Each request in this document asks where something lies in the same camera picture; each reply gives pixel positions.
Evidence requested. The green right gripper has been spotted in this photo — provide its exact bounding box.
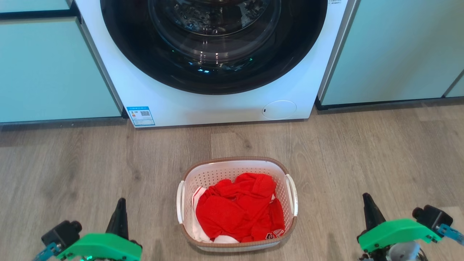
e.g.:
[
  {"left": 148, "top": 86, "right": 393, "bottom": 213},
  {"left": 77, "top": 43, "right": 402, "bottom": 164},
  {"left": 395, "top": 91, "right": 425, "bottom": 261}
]
[{"left": 358, "top": 193, "right": 442, "bottom": 253}]

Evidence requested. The blue energy label sticker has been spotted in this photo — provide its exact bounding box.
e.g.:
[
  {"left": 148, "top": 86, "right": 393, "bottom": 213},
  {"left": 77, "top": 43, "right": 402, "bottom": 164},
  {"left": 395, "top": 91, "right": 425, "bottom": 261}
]
[{"left": 126, "top": 106, "right": 156, "bottom": 127}]

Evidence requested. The round white filter cover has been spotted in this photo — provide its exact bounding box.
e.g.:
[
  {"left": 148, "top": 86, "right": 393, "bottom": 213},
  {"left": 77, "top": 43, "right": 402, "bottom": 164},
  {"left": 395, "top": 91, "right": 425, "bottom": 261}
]
[{"left": 262, "top": 100, "right": 297, "bottom": 120}]

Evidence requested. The white washing machine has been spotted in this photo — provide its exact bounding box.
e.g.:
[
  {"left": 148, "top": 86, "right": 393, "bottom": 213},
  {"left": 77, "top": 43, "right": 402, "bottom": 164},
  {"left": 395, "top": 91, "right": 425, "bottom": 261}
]
[{"left": 74, "top": 0, "right": 357, "bottom": 128}]

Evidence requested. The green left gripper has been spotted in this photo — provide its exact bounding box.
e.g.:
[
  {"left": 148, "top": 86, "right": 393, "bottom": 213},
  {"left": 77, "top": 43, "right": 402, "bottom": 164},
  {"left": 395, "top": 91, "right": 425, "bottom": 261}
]
[{"left": 56, "top": 198, "right": 142, "bottom": 261}]

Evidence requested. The pale green cabinet drawer front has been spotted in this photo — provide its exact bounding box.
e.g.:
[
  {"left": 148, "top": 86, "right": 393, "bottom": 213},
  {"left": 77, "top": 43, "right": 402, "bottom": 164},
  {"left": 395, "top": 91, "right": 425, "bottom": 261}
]
[{"left": 0, "top": 0, "right": 71, "bottom": 13}]

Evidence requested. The white garment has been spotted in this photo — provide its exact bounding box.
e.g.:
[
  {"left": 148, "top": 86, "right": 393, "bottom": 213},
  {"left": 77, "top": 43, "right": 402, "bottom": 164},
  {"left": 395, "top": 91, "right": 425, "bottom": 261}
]
[{"left": 191, "top": 186, "right": 240, "bottom": 243}]

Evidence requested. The black round washer door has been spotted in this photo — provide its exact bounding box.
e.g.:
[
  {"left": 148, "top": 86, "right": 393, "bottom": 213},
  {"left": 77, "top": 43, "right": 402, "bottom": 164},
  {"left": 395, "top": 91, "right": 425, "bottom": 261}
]
[{"left": 100, "top": 0, "right": 328, "bottom": 95}]

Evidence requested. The large pale green cabinet door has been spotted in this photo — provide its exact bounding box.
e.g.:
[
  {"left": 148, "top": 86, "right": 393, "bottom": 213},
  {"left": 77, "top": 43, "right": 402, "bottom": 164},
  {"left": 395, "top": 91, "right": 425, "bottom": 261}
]
[{"left": 0, "top": 17, "right": 123, "bottom": 124}]

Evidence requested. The red garment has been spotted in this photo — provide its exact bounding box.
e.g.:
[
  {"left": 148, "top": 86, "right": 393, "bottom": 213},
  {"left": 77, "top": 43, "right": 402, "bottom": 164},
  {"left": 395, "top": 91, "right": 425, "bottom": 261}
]
[{"left": 195, "top": 173, "right": 286, "bottom": 243}]

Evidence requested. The white brown-rimmed laundry basket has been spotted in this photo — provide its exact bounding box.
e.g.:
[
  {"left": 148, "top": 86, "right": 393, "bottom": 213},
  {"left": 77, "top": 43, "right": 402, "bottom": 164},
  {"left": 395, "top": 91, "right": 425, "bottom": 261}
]
[{"left": 176, "top": 157, "right": 299, "bottom": 252}]

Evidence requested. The tall pale green cabinet panel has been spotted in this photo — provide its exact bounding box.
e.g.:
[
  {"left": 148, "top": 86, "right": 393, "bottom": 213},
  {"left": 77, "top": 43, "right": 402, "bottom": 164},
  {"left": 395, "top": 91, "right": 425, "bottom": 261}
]
[{"left": 317, "top": 0, "right": 464, "bottom": 106}]

